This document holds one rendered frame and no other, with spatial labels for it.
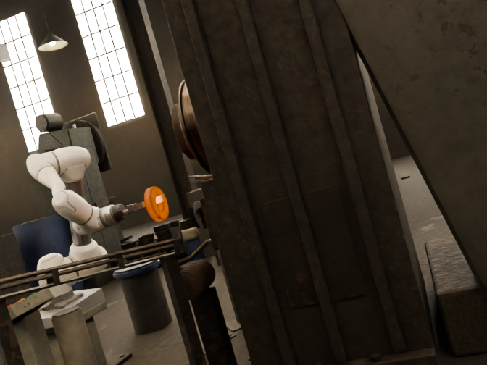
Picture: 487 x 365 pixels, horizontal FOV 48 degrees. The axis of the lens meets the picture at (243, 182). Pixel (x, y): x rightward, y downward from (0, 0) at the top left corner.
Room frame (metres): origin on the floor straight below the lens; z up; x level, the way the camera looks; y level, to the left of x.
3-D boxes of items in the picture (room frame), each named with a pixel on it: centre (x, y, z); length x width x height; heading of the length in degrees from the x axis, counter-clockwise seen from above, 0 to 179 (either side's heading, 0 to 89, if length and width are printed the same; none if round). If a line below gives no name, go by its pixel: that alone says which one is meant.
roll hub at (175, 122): (2.67, 0.19, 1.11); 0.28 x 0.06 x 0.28; 163
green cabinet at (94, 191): (6.20, 1.88, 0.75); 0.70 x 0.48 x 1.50; 163
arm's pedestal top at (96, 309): (3.01, 1.14, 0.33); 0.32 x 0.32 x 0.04; 66
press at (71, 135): (10.38, 2.93, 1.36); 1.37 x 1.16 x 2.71; 63
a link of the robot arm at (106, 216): (2.46, 0.61, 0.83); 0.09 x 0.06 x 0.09; 163
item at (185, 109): (2.64, 0.09, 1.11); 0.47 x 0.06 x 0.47; 163
